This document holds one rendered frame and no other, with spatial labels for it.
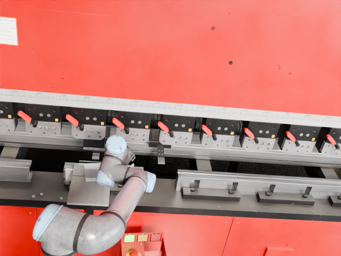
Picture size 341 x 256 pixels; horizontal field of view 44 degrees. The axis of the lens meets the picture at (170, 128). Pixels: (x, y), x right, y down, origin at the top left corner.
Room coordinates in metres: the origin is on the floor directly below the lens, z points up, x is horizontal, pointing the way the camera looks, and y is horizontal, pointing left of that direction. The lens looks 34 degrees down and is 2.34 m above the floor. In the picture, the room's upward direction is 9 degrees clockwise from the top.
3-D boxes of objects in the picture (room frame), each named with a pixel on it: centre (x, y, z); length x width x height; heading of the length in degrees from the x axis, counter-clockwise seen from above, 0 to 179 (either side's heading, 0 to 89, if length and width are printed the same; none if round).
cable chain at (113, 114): (2.02, 0.20, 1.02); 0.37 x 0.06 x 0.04; 99
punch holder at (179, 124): (1.64, -0.03, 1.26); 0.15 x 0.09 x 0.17; 99
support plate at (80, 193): (1.44, 0.32, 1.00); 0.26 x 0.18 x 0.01; 9
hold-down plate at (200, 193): (1.62, -0.26, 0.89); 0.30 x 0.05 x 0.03; 99
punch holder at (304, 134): (1.74, -0.62, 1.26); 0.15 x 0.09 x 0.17; 99
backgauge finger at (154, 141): (1.80, 0.04, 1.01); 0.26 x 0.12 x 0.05; 9
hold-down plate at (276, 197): (1.69, -0.66, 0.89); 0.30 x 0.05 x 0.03; 99
